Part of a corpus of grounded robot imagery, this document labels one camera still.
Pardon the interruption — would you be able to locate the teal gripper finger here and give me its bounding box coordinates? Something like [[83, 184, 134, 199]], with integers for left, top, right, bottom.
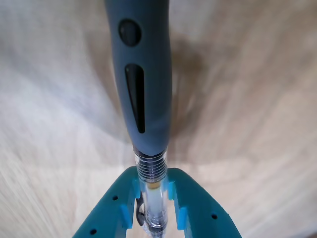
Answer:
[[167, 168, 242, 238], [71, 166, 140, 238]]

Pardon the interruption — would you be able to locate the grey grip pen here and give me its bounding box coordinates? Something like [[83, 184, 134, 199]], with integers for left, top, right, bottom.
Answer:
[[103, 0, 173, 238]]

